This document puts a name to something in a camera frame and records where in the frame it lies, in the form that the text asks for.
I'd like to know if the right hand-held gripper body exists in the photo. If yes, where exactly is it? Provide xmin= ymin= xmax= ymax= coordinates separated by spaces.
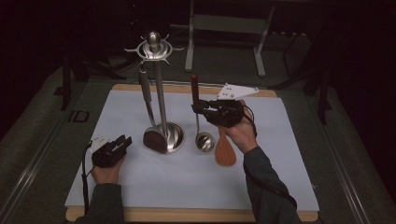
xmin=207 ymin=82 xmax=261 ymax=129

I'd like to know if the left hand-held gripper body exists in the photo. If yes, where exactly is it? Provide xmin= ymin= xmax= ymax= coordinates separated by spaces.
xmin=90 ymin=133 xmax=127 ymax=169

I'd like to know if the steel turner spatula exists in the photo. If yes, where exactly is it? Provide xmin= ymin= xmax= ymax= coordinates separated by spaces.
xmin=138 ymin=63 xmax=172 ymax=155

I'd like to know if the steel ladle with dark handle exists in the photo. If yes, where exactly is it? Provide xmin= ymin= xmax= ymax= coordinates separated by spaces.
xmin=190 ymin=72 xmax=216 ymax=153

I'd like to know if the steel utensil rack with hooks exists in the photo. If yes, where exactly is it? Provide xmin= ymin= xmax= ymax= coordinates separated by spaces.
xmin=124 ymin=31 xmax=186 ymax=155

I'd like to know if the wooden rice spatula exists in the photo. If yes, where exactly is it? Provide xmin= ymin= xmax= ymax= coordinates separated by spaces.
xmin=214 ymin=125 xmax=237 ymax=167

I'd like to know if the person's right hand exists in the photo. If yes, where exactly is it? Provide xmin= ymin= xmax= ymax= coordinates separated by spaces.
xmin=221 ymin=99 xmax=260 ymax=155

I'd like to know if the white table mat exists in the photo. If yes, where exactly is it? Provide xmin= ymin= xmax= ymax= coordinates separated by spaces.
xmin=64 ymin=89 xmax=320 ymax=213

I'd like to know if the dark stand with legs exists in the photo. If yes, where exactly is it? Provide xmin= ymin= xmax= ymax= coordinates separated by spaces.
xmin=53 ymin=46 xmax=127 ymax=112
xmin=270 ymin=31 xmax=334 ymax=126

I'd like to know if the wooden table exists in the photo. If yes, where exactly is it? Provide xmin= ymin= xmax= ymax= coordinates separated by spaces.
xmin=65 ymin=83 xmax=319 ymax=223

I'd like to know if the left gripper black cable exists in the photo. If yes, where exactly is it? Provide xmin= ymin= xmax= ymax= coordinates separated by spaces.
xmin=80 ymin=141 xmax=95 ymax=217

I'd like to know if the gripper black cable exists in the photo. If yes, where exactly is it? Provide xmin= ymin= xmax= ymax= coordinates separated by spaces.
xmin=80 ymin=141 xmax=95 ymax=217
xmin=242 ymin=105 xmax=299 ymax=210

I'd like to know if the black floor bracket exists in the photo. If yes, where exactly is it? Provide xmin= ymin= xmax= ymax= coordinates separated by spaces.
xmin=67 ymin=109 xmax=91 ymax=123

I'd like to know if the white metal frame stand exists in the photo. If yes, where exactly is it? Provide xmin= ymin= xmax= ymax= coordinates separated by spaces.
xmin=184 ymin=0 xmax=276 ymax=78

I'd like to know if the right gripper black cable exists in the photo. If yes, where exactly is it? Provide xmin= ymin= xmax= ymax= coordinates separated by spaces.
xmin=242 ymin=105 xmax=299 ymax=210

